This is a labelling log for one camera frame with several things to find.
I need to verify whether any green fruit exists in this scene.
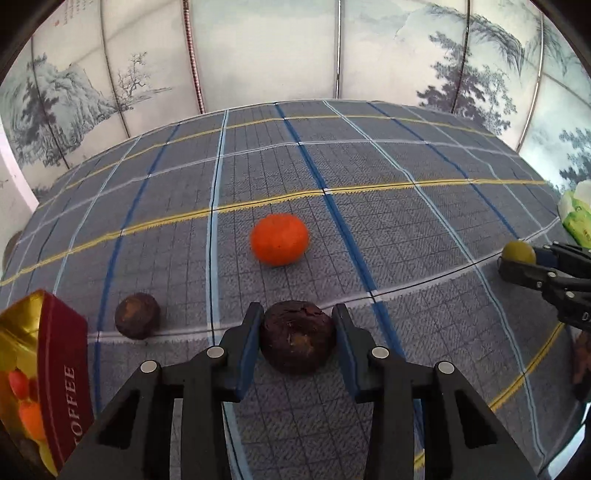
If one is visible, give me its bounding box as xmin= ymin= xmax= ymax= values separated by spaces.
xmin=501 ymin=240 xmax=537 ymax=265

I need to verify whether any orange tangerine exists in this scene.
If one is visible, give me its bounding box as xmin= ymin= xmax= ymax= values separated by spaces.
xmin=249 ymin=214 xmax=310 ymax=267
xmin=18 ymin=401 xmax=46 ymax=442

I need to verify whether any red tomato small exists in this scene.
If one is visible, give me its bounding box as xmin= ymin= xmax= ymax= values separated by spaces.
xmin=8 ymin=369 xmax=29 ymax=400

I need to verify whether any dark brown fruit large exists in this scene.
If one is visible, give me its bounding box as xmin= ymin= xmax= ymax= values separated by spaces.
xmin=259 ymin=300 xmax=337 ymax=376

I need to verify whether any person right hand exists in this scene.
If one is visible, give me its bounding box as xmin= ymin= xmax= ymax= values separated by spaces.
xmin=572 ymin=331 xmax=591 ymax=385

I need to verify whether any green tissue pack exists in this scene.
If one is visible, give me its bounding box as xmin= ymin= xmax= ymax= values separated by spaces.
xmin=557 ymin=180 xmax=591 ymax=249

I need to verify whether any gold coffee tin box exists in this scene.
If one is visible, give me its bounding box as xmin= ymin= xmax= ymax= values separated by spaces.
xmin=1 ymin=290 xmax=94 ymax=475

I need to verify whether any plaid grey tablecloth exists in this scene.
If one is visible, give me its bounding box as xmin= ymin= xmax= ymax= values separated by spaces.
xmin=1 ymin=101 xmax=578 ymax=467

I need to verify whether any painted landscape folding screen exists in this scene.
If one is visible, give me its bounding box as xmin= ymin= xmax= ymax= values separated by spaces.
xmin=1 ymin=1 xmax=590 ymax=194

